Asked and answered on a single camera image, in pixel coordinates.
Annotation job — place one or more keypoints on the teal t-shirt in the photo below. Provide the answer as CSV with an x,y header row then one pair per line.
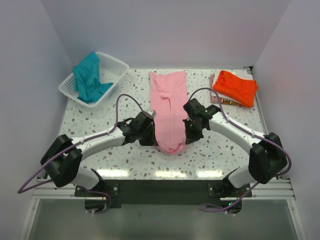
x,y
87,79

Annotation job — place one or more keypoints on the folded orange t-shirt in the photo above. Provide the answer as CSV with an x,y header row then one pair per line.
x,y
242,90

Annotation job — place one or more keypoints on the aluminium frame rail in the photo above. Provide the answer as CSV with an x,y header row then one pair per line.
x,y
51,192

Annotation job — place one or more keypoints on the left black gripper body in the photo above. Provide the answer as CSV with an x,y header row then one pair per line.
x,y
146,137

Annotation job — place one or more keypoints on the folded light pink garment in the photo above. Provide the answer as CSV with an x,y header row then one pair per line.
x,y
214,99

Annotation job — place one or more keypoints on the white plastic basket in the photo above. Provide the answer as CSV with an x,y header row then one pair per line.
x,y
111,70

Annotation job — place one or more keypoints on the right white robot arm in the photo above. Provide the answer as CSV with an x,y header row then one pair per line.
x,y
266,154

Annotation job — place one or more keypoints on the pink t-shirt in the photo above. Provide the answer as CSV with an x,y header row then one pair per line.
x,y
167,96

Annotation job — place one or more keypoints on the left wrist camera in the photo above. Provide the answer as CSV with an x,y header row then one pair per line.
x,y
152,113

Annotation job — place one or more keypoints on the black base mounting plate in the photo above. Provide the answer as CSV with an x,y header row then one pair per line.
x,y
161,192

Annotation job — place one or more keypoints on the folded patterned orange garment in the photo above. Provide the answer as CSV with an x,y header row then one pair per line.
x,y
225,101

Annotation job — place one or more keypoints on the folded white t-shirt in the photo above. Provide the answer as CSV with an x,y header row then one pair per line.
x,y
239,73

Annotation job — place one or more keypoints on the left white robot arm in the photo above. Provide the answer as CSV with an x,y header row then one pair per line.
x,y
62,160

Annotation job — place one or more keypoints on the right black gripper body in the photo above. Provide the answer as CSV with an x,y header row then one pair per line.
x,y
198,133

